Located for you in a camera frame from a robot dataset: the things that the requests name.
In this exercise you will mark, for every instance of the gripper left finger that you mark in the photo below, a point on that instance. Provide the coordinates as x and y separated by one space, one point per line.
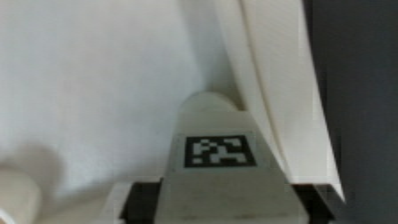
131 202

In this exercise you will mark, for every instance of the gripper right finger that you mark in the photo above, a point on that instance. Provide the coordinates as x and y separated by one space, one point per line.
323 202

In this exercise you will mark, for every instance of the white square table top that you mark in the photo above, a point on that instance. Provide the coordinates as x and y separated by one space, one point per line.
106 61

